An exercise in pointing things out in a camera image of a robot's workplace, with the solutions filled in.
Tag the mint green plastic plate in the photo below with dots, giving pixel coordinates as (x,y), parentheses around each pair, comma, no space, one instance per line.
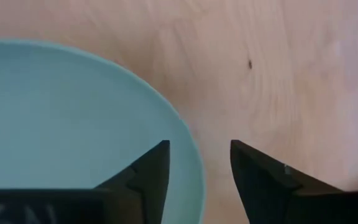
(57,118)

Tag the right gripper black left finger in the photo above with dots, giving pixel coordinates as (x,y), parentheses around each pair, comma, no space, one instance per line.
(135,199)

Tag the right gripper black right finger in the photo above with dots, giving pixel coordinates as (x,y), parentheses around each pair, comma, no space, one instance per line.
(275,199)

